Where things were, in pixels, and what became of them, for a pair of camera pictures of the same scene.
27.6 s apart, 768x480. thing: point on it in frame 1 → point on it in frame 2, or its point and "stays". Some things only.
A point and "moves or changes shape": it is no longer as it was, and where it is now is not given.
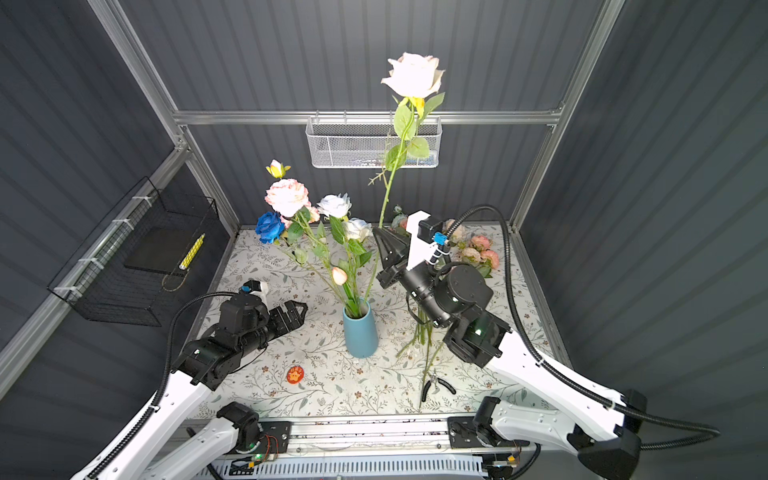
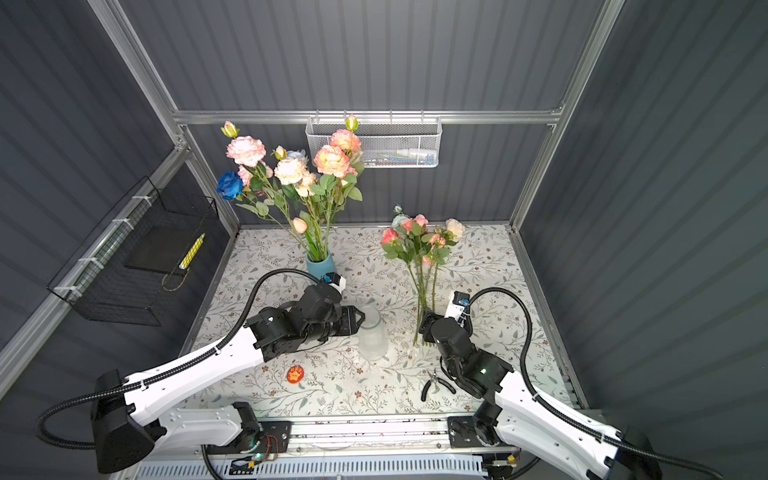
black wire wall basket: (132, 268) stays
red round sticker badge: (295, 374) stays
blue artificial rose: (270, 226) → (230, 185)
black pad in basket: (164, 249) stays
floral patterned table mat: (365, 345) stays
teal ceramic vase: (361, 333) → (319, 269)
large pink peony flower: (289, 197) → (247, 150)
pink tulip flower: (340, 277) moves or changes shape
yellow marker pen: (190, 255) stays
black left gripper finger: (295, 313) → (349, 324)
